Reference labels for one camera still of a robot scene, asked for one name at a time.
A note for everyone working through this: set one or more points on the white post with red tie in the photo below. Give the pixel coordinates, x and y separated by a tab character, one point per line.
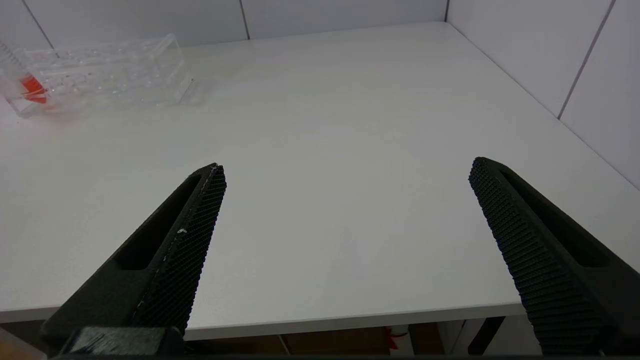
395	339

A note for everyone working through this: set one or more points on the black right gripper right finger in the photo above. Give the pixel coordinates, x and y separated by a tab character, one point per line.
550	260

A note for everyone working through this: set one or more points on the clear acrylic test tube rack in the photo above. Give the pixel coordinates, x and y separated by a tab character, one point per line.
100	75

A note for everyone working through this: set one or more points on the test tube with red pigment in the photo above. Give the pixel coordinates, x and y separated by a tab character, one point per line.
32	87

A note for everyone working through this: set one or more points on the black table leg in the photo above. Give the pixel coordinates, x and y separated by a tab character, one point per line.
484	336

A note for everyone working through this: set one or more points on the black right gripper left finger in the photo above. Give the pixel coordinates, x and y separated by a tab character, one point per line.
170	260

